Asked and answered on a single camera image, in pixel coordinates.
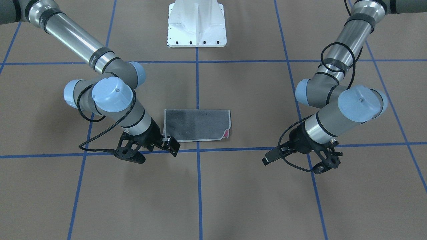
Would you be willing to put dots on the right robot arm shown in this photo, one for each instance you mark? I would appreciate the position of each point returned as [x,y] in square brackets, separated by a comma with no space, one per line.
[111,94]

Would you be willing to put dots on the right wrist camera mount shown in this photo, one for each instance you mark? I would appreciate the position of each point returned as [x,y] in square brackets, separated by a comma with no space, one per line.
[128,149]

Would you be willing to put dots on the pink and grey towel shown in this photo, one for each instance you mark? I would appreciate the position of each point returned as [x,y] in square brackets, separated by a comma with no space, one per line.
[192,125]

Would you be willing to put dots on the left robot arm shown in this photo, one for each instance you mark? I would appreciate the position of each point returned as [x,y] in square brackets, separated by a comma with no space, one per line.
[341,104]

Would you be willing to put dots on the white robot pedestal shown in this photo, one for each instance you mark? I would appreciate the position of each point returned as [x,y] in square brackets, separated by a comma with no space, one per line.
[196,24]

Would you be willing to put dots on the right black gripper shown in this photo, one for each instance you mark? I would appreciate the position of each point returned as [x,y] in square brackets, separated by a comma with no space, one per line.
[150,132]

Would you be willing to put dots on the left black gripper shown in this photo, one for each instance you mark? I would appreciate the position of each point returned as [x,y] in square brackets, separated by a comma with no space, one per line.
[301,140]

